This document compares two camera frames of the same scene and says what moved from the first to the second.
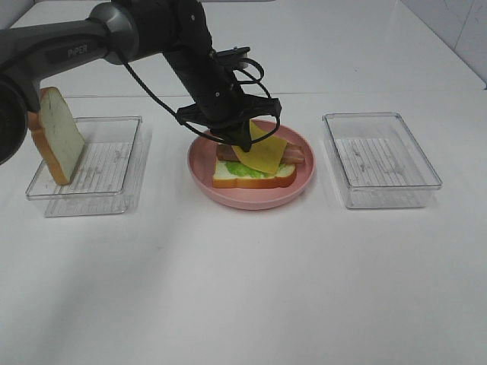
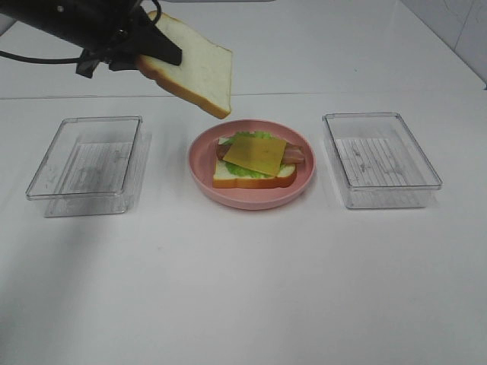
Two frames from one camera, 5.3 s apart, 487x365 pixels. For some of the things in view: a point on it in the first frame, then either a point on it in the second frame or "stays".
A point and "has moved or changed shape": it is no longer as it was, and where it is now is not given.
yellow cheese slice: [265, 154] has moved or changed shape
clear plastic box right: [378, 163] stays
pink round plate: [200, 166] stays
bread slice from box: [224, 177] stays
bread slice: [56, 133] has moved or changed shape
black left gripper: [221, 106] to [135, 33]
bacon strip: [293, 153] stays
